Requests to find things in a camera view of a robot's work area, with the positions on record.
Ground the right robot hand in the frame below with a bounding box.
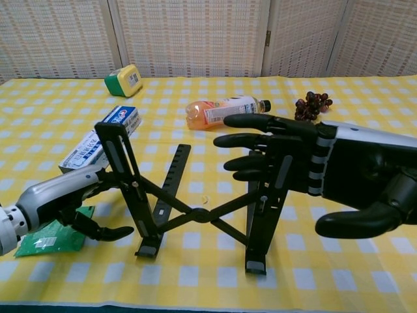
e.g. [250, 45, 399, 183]
[213, 113, 417, 238]

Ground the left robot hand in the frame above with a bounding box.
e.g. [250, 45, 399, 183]
[16, 166, 135, 242]

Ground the black folding stand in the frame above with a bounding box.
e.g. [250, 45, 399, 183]
[93, 122, 291, 276]

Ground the green sachet packet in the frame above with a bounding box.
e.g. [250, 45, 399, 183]
[12, 205, 96, 258]

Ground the blue white toothpaste box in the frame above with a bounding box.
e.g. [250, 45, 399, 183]
[58, 104, 143, 174]

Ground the dark red grape bunch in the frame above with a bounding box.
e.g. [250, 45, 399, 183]
[294, 91, 334, 122]

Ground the yellow checkered tablecloth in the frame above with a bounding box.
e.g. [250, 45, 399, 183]
[0, 75, 417, 307]

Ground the green yellow plastic container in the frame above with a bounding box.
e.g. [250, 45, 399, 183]
[104, 64, 144, 98]

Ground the woven folding screen panel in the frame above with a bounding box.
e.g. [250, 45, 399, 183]
[109, 0, 271, 79]
[325, 0, 417, 78]
[0, 0, 122, 82]
[262, 0, 348, 78]

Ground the orange drink bottle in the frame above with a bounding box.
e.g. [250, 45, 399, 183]
[184, 95, 272, 130]

